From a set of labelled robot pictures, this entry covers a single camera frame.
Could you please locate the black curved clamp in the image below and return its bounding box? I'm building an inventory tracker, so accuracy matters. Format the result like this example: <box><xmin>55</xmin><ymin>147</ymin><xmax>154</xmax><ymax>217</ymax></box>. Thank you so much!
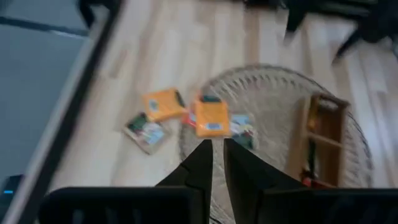
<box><xmin>77</xmin><ymin>0</ymin><xmax>123</xmax><ymax>29</ymax></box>

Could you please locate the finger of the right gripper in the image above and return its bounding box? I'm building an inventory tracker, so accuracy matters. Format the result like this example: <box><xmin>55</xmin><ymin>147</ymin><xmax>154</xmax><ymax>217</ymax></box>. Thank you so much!
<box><xmin>284</xmin><ymin>9</ymin><xmax>308</xmax><ymax>34</ymax></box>
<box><xmin>332</xmin><ymin>29</ymin><xmax>364</xmax><ymax>65</ymax></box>

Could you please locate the beige green-banded tea packet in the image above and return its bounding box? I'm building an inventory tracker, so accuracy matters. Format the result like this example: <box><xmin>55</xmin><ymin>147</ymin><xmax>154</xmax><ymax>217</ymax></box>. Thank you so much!
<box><xmin>123</xmin><ymin>111</ymin><xmax>172</xmax><ymax>156</ymax></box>
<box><xmin>229</xmin><ymin>113</ymin><xmax>257</xmax><ymax>150</ymax></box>

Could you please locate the black aluminium table frame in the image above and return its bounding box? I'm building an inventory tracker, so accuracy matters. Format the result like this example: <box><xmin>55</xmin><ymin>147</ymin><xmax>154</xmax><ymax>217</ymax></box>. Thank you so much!
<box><xmin>0</xmin><ymin>0</ymin><xmax>125</xmax><ymax>224</ymax></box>

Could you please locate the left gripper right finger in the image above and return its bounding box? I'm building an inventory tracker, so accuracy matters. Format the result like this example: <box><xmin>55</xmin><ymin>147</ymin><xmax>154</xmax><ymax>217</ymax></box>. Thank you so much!
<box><xmin>223</xmin><ymin>139</ymin><xmax>307</xmax><ymax>224</ymax></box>

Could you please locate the black bar-shaped device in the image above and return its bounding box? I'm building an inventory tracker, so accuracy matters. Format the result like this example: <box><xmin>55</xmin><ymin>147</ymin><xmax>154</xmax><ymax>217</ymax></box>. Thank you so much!
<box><xmin>0</xmin><ymin>174</ymin><xmax>25</xmax><ymax>215</ymax></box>

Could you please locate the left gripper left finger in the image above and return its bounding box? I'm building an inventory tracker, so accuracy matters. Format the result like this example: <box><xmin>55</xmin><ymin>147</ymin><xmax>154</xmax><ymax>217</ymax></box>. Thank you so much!
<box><xmin>155</xmin><ymin>139</ymin><xmax>213</xmax><ymax>224</ymax></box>

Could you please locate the wooden three-compartment box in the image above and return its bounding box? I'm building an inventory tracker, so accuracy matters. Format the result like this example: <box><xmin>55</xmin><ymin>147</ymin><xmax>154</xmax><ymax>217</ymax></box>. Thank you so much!
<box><xmin>285</xmin><ymin>91</ymin><xmax>351</xmax><ymax>190</ymax></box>

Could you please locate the round woven placemat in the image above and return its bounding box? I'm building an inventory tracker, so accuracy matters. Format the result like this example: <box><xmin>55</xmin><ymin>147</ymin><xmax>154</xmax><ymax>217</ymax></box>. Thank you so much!
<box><xmin>178</xmin><ymin>63</ymin><xmax>374</xmax><ymax>224</ymax></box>

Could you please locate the orange peach tea packet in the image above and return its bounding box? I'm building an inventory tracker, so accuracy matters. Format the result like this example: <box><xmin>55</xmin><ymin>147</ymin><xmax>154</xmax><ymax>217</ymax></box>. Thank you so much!
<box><xmin>194</xmin><ymin>95</ymin><xmax>231</xmax><ymax>139</ymax></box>
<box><xmin>142</xmin><ymin>87</ymin><xmax>187</xmax><ymax>123</ymax></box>

